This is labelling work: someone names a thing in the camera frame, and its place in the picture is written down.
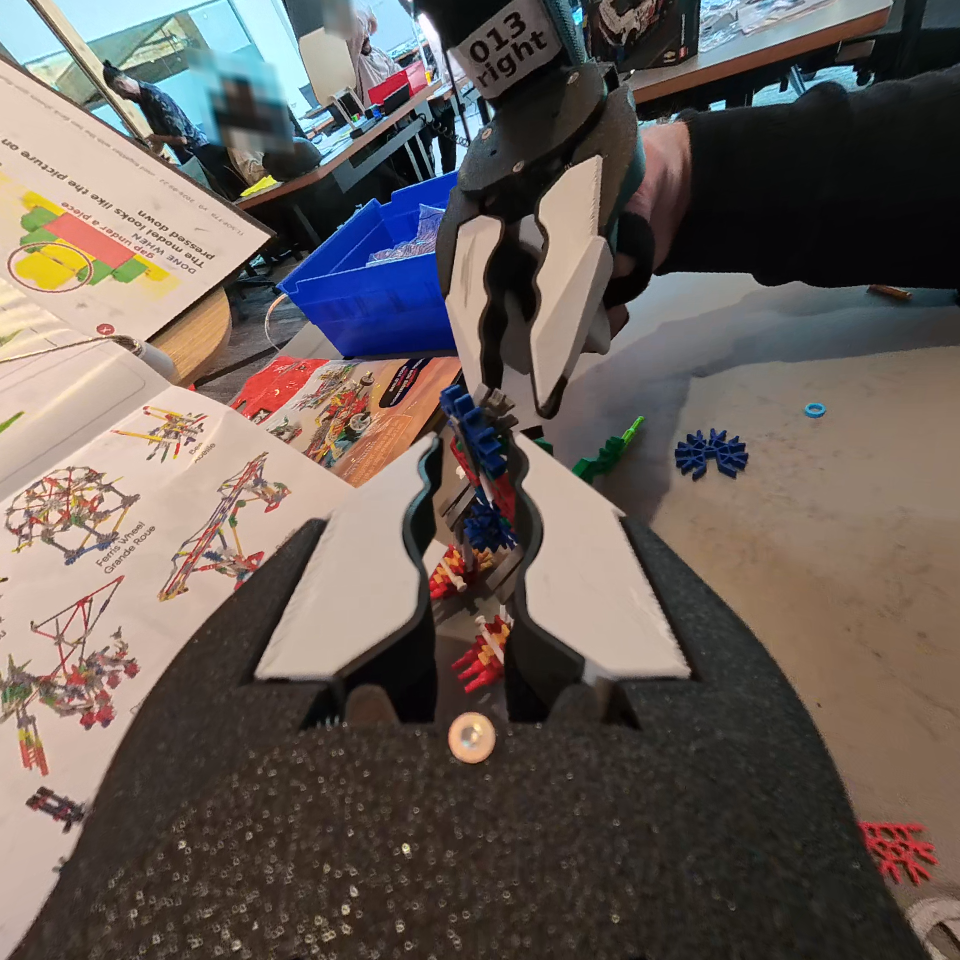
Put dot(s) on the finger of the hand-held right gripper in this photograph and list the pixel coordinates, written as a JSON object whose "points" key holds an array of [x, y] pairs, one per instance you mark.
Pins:
{"points": [[466, 285], [574, 277]]}

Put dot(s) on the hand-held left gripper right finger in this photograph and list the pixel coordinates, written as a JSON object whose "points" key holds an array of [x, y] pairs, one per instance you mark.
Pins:
{"points": [[600, 592]]}

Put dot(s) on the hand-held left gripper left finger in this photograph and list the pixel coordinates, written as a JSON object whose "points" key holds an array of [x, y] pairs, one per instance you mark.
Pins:
{"points": [[352, 592]]}

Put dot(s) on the colourful construction toy model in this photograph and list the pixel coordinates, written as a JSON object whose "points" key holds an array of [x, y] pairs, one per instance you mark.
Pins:
{"points": [[484, 652]]}

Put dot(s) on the blue snowflake connector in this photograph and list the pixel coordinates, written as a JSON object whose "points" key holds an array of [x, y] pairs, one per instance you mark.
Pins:
{"points": [[711, 454], [469, 427]]}

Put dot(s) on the person's right forearm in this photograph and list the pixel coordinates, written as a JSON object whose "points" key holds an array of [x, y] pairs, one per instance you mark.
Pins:
{"points": [[825, 187]]}

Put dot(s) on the person's right hand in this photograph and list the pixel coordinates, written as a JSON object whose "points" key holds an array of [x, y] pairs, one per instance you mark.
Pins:
{"points": [[667, 187]]}

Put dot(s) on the clear plastic bag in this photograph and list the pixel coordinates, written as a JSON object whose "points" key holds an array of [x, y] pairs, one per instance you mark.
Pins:
{"points": [[405, 240]]}

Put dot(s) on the blue plastic bin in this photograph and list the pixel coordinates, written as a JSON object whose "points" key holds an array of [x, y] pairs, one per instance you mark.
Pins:
{"points": [[360, 300]]}

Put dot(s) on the toy models instruction sheet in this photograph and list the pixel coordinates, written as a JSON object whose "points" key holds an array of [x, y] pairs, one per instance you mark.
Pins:
{"points": [[285, 495]]}

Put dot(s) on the black toy car box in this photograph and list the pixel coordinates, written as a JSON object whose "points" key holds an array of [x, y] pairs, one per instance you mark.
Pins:
{"points": [[645, 37]]}

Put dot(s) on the brown plastic bag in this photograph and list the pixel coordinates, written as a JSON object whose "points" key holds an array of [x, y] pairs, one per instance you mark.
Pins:
{"points": [[390, 450]]}

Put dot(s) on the red case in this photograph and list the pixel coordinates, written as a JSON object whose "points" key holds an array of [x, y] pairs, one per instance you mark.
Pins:
{"points": [[394, 86]]}

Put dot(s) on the background work table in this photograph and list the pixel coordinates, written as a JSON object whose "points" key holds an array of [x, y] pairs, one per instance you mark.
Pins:
{"points": [[337, 157]]}

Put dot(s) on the wooden table with black legs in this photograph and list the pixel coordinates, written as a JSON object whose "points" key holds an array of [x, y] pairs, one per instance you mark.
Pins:
{"points": [[750, 60]]}

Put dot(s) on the round wooden board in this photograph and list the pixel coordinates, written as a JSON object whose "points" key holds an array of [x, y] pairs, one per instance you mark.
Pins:
{"points": [[202, 330]]}

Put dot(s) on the short orange rod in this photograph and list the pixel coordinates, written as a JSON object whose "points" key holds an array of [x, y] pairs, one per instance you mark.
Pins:
{"points": [[891, 292]]}

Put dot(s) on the white instruction booklet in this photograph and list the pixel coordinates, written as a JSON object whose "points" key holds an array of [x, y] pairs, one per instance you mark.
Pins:
{"points": [[60, 405]]}

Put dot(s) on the brick building instruction sheet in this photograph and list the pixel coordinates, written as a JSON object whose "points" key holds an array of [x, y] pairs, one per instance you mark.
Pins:
{"points": [[112, 225]]}

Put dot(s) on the red half snowflake connector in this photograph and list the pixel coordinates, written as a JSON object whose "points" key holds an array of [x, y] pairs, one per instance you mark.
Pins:
{"points": [[896, 851]]}

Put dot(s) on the grey spoked pulley wheel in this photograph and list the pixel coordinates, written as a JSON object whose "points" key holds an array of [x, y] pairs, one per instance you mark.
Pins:
{"points": [[937, 930]]}

